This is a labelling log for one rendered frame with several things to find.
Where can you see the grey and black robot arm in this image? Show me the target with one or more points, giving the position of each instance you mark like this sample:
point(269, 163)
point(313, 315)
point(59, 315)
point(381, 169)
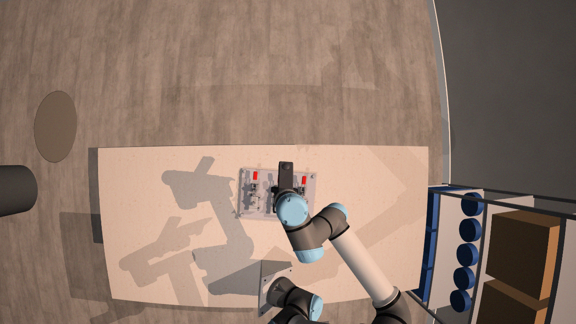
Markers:
point(306, 236)

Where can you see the grey toggle clamp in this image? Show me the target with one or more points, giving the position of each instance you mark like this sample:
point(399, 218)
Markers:
point(300, 189)

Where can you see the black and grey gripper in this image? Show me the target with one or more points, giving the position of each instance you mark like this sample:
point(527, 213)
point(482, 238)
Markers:
point(275, 191)

